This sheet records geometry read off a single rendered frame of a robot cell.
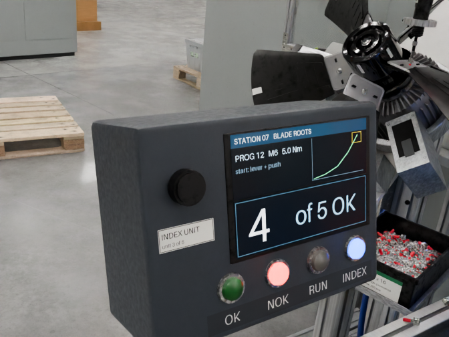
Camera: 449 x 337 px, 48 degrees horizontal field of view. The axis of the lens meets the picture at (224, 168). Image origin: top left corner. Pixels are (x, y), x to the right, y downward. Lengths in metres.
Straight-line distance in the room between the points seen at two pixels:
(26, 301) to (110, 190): 1.86
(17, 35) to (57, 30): 0.52
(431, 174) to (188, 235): 0.87
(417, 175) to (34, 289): 1.69
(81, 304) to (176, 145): 1.88
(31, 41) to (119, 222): 6.36
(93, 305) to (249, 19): 2.49
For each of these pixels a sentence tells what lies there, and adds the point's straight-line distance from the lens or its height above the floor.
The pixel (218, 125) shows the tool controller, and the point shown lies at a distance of 0.40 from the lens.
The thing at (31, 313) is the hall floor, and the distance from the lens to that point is 2.22.
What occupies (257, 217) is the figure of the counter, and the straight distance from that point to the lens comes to 0.44.
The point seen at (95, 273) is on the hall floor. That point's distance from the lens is 2.41.
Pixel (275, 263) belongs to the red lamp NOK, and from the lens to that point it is 0.46.
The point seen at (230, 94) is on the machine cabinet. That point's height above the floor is 0.35.
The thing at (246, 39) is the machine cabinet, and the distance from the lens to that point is 3.95.
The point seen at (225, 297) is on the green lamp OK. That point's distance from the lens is 0.43.
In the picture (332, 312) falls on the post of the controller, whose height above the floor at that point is 0.97.
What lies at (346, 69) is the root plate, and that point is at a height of 1.14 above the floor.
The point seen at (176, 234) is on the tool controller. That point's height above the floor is 1.17.
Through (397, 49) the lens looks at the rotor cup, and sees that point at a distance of 1.24.
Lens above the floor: 1.37
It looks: 23 degrees down
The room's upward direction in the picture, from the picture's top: 5 degrees clockwise
